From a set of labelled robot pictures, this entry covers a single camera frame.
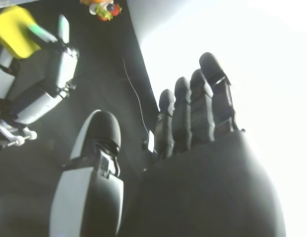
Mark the yellow block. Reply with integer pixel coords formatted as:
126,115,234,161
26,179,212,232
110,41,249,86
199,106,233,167
0,5,42,60

